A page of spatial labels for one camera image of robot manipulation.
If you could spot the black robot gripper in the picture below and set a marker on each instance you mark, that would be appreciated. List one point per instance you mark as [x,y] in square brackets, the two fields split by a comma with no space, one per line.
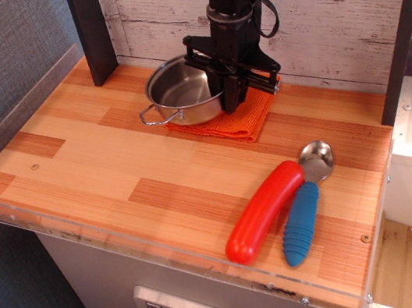
[233,60]

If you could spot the stainless steel pot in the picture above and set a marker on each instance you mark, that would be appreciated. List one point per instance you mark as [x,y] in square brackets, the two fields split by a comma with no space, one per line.
[179,94]

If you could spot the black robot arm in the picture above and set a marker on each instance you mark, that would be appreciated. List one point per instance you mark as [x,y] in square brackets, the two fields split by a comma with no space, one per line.
[225,11]

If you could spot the orange folded cloth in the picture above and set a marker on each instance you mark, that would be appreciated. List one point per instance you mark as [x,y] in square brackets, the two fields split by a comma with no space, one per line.
[244,125]

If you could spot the red plastic sausage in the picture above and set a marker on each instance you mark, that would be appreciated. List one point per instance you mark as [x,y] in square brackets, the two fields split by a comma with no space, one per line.
[249,232]

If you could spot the clear acrylic edge guard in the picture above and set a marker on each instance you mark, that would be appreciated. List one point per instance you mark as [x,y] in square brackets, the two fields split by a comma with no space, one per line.
[161,224]

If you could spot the grey toy fridge cabinet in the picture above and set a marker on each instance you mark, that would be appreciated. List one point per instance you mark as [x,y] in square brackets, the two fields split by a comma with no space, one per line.
[102,279]

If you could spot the blue handled metal spoon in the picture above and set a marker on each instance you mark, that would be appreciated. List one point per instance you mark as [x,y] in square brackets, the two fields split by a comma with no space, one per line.
[317,161]

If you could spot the dark left shelf post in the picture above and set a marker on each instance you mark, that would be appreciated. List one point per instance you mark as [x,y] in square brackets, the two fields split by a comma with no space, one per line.
[95,39]

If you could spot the dark shelf post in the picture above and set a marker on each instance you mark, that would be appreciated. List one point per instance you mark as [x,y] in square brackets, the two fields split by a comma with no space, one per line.
[95,39]
[398,66]

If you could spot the dark right shelf post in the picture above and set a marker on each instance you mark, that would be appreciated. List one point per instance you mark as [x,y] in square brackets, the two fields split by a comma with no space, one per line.
[398,66]

